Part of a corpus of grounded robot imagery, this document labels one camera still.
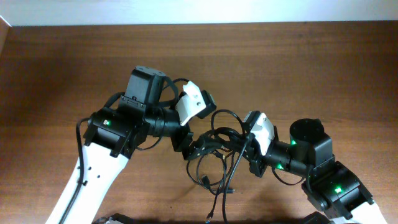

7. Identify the black USB cable long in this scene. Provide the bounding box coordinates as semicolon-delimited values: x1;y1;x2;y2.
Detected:
186;109;249;194

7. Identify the black USB cable short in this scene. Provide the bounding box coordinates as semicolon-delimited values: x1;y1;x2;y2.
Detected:
202;150;235;224

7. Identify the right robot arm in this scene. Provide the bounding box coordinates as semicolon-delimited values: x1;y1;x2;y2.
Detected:
243;116;386;223

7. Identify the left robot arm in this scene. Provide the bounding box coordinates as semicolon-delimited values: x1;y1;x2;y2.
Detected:
47;65;216;223

